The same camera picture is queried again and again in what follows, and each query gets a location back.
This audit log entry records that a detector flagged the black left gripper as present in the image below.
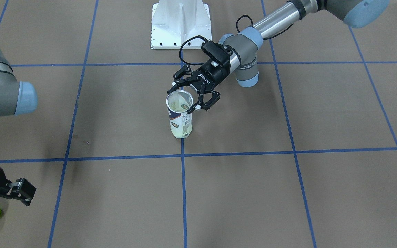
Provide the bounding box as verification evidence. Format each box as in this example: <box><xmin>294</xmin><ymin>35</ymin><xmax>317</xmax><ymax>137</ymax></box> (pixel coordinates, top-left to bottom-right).
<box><xmin>167</xmin><ymin>57</ymin><xmax>235</xmax><ymax>115</ymax></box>

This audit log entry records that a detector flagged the white blue tennis ball can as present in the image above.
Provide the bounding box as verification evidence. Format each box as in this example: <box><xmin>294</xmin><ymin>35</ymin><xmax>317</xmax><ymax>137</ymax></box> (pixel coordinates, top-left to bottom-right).
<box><xmin>166</xmin><ymin>90</ymin><xmax>193</xmax><ymax>139</ymax></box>

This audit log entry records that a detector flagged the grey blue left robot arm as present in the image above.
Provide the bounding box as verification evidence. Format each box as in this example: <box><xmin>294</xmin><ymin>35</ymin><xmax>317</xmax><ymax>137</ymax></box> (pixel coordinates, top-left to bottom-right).
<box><xmin>166</xmin><ymin>0</ymin><xmax>389</xmax><ymax>115</ymax></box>

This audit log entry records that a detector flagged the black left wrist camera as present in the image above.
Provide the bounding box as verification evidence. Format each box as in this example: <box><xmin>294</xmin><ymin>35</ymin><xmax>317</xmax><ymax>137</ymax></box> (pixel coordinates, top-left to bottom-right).
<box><xmin>201</xmin><ymin>40</ymin><xmax>230</xmax><ymax>66</ymax></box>

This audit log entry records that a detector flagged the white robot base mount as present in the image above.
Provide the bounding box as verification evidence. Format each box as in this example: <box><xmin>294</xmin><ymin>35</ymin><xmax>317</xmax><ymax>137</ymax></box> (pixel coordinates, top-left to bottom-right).
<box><xmin>150</xmin><ymin>0</ymin><xmax>212</xmax><ymax>49</ymax></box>

